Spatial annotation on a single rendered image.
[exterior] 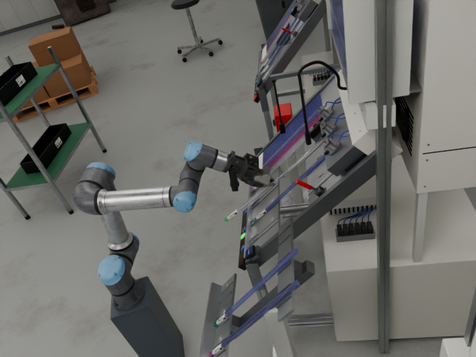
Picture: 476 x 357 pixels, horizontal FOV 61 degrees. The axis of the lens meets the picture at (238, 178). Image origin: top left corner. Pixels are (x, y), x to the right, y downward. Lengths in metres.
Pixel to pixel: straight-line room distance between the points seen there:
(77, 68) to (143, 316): 4.10
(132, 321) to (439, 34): 1.64
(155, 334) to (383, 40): 1.62
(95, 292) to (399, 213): 1.97
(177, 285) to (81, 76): 3.60
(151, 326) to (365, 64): 1.48
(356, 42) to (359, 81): 0.11
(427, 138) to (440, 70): 0.22
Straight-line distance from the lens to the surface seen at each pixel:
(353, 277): 1.78
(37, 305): 3.12
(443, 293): 1.96
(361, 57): 1.15
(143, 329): 2.07
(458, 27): 1.20
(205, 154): 1.46
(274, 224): 1.64
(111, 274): 1.83
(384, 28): 1.11
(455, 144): 1.39
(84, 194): 1.57
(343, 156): 1.37
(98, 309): 2.83
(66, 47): 5.92
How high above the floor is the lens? 2.01
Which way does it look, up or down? 38 degrees down
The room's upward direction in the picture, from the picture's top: 16 degrees counter-clockwise
